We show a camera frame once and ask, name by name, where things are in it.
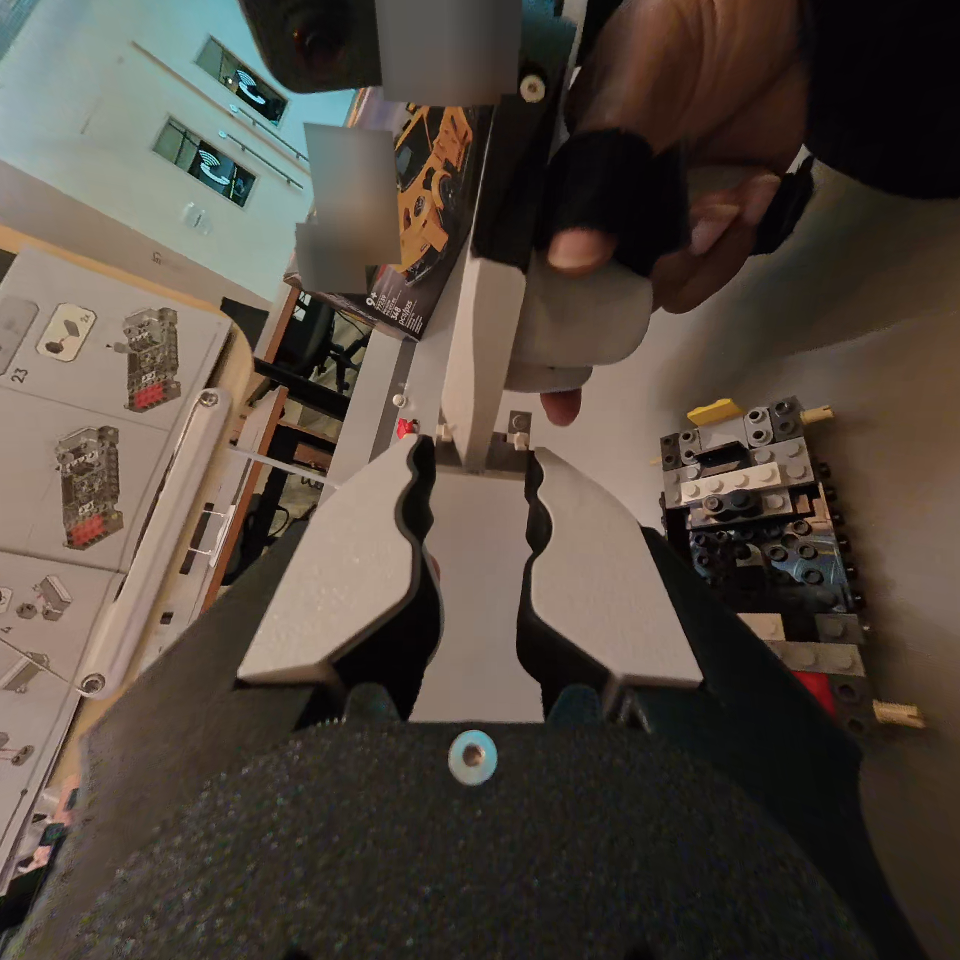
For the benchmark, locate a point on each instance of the grey desk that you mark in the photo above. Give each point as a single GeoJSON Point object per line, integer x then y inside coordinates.
{"type": "Point", "coordinates": [750, 352]}

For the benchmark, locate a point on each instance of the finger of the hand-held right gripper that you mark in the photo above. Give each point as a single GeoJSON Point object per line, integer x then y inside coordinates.
{"type": "Point", "coordinates": [484, 337]}

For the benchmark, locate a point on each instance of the white toy brick plate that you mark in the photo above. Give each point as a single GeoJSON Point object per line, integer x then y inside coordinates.
{"type": "Point", "coordinates": [510, 461]}

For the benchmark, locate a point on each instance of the black office chair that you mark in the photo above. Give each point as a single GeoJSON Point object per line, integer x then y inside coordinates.
{"type": "Point", "coordinates": [330, 345]}

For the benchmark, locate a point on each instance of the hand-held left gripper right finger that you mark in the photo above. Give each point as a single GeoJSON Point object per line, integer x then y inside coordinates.
{"type": "Point", "coordinates": [607, 592]}

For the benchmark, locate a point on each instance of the red toy minifigure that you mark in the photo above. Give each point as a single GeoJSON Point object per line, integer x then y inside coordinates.
{"type": "Point", "coordinates": [407, 427]}

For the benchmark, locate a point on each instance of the person's right hand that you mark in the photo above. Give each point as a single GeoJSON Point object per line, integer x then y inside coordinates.
{"type": "Point", "coordinates": [712, 90]}

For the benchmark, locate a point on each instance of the toy brick car chassis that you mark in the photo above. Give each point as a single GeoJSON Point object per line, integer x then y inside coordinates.
{"type": "Point", "coordinates": [750, 540]}

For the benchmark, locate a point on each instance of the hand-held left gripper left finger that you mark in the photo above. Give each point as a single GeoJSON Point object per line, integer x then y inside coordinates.
{"type": "Point", "coordinates": [337, 585]}

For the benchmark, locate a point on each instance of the black toy car box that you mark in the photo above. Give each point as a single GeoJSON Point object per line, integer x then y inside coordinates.
{"type": "Point", "coordinates": [435, 195]}

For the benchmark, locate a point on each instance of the instruction booklet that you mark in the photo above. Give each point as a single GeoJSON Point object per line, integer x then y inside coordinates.
{"type": "Point", "coordinates": [75, 465]}

